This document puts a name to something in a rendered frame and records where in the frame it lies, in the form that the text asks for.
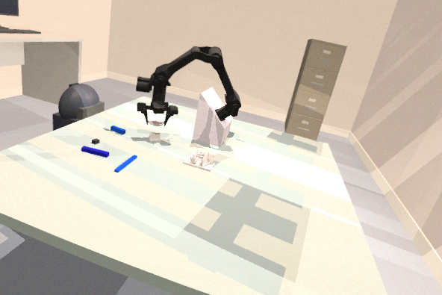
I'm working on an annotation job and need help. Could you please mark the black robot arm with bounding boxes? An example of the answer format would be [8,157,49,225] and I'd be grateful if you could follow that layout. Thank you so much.
[136,46,241,121]

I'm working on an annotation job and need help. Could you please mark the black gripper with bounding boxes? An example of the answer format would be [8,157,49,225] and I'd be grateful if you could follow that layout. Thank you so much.
[137,94,178,126]

